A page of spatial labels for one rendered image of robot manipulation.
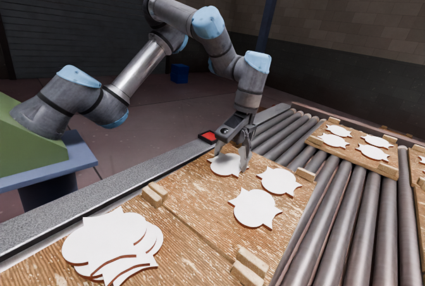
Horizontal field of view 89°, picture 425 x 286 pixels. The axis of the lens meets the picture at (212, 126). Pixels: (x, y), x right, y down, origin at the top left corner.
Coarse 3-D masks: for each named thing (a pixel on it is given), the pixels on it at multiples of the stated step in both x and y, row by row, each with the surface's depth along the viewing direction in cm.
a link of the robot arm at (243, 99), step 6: (240, 90) 66; (240, 96) 62; (246, 96) 61; (252, 96) 60; (258, 96) 61; (240, 102) 62; (246, 102) 61; (252, 102) 61; (258, 102) 62; (252, 108) 63
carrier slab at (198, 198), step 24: (192, 168) 67; (264, 168) 73; (168, 192) 56; (192, 192) 57; (216, 192) 59; (192, 216) 50; (216, 216) 51; (288, 216) 55; (216, 240) 46; (240, 240) 46; (264, 240) 47; (288, 240) 48
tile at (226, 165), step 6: (216, 156) 73; (222, 156) 74; (228, 156) 74; (234, 156) 75; (210, 162) 70; (216, 162) 70; (222, 162) 71; (228, 162) 71; (234, 162) 72; (210, 168) 68; (216, 168) 67; (222, 168) 67; (228, 168) 68; (234, 168) 68; (216, 174) 65; (222, 174) 65; (228, 174) 65; (234, 174) 66
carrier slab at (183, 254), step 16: (128, 208) 50; (144, 208) 50; (160, 208) 51; (160, 224) 47; (176, 224) 48; (64, 240) 41; (176, 240) 44; (192, 240) 45; (32, 256) 38; (48, 256) 38; (160, 256) 41; (176, 256) 41; (192, 256) 42; (208, 256) 42; (16, 272) 35; (32, 272) 35; (48, 272) 36; (64, 272) 36; (144, 272) 38; (160, 272) 38; (176, 272) 39; (192, 272) 39; (208, 272) 40; (224, 272) 40
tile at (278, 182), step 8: (280, 168) 72; (256, 176) 67; (264, 176) 67; (272, 176) 68; (280, 176) 68; (288, 176) 69; (264, 184) 63; (272, 184) 64; (280, 184) 64; (288, 184) 65; (296, 184) 66; (272, 192) 61; (280, 192) 61; (288, 192) 62
